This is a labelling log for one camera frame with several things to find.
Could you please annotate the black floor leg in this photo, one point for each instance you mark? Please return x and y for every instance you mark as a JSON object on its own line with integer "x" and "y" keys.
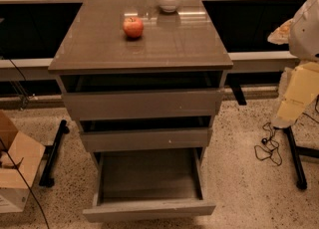
{"x": 297, "y": 152}
{"x": 51, "y": 151}

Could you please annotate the grey top drawer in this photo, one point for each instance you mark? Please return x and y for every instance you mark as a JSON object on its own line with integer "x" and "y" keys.
{"x": 143, "y": 95}

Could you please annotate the grey drawer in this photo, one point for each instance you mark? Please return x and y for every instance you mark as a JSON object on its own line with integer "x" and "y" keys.
{"x": 149, "y": 184}
{"x": 146, "y": 133}
{"x": 143, "y": 95}

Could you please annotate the black right floor leg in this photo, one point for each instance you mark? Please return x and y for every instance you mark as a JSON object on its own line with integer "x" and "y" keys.
{"x": 297, "y": 152}

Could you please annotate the red apple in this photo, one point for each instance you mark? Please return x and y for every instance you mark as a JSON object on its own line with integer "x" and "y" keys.
{"x": 133, "y": 27}

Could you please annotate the grey middle drawer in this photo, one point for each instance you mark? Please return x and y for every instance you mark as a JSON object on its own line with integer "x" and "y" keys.
{"x": 146, "y": 133}

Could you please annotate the grey bottom drawer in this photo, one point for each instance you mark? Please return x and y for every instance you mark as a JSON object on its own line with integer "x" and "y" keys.
{"x": 149, "y": 184}

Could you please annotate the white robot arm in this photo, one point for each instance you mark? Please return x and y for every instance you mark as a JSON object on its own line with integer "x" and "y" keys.
{"x": 298, "y": 87}

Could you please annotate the black centre table leg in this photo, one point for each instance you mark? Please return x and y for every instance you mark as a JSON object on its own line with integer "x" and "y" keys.
{"x": 238, "y": 93}

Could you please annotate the grey drawer cabinet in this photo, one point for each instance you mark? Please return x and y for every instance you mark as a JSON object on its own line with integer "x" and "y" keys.
{"x": 183, "y": 41}

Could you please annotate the cardboard box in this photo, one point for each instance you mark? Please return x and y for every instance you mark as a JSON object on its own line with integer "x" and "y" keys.
{"x": 20, "y": 157}

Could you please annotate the black left floor leg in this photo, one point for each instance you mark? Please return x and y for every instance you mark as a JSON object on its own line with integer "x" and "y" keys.
{"x": 51, "y": 151}

